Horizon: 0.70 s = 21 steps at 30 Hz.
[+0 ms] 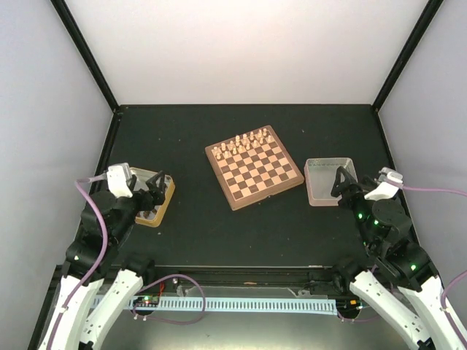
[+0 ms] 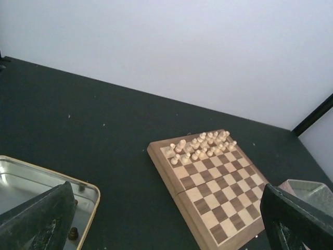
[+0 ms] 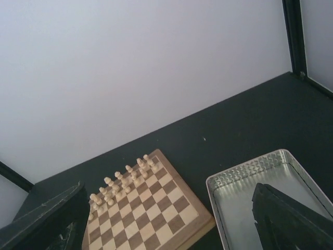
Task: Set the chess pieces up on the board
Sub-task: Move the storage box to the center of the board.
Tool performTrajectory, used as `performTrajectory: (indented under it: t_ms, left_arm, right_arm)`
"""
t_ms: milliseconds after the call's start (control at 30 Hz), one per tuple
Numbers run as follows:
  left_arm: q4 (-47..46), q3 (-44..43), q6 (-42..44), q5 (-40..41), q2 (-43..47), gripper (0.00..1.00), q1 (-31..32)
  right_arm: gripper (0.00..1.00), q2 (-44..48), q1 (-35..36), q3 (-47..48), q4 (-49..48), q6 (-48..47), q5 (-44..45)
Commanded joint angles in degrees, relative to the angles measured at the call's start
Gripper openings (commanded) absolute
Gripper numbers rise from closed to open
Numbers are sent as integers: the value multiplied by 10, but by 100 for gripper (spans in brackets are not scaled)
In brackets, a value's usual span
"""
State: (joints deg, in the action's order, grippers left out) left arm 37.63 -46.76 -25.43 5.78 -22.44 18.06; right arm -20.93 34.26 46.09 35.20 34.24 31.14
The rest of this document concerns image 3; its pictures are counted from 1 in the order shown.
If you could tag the black frame post left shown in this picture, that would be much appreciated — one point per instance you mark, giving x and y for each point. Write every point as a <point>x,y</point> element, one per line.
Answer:
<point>15,178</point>

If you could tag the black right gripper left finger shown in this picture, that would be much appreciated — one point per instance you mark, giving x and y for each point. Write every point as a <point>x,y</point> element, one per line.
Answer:
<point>58,223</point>

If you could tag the wooden chess board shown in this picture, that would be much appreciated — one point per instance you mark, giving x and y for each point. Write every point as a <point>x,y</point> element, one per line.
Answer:
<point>146,208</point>

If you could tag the white rook near corner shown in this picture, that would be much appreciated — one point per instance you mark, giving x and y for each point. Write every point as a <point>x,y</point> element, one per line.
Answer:
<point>96,199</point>

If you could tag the black frame post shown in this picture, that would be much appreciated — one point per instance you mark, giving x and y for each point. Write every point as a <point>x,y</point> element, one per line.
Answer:
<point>294,28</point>
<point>15,178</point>

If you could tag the silver patterned metal tray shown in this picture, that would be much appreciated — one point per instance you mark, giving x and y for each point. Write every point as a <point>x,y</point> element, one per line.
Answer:
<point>231,191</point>

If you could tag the white rook far corner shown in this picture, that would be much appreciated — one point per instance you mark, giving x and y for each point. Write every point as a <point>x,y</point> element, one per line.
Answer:
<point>149,161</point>

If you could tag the black frame post right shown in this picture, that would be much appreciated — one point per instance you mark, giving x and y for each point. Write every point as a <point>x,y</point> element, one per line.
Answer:
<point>294,28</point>

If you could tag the white rook corner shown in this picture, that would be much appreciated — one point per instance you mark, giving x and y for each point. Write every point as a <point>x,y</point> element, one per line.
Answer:
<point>149,161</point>
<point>96,199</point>

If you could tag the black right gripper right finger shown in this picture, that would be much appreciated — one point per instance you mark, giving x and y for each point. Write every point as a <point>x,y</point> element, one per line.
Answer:
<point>284,223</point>

